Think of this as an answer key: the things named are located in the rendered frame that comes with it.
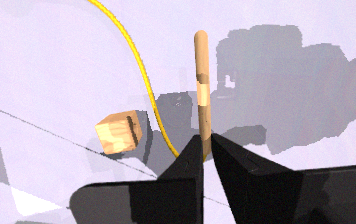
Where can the wooden stick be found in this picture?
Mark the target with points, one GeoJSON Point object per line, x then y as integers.
{"type": "Point", "coordinates": [202, 79]}

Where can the light wooden block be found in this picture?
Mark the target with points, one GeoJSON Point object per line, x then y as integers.
{"type": "Point", "coordinates": [119, 132]}

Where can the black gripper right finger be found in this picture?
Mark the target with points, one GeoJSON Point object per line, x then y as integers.
{"type": "Point", "coordinates": [261, 191]}

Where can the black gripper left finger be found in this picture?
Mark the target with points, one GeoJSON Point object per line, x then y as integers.
{"type": "Point", "coordinates": [176, 197]}

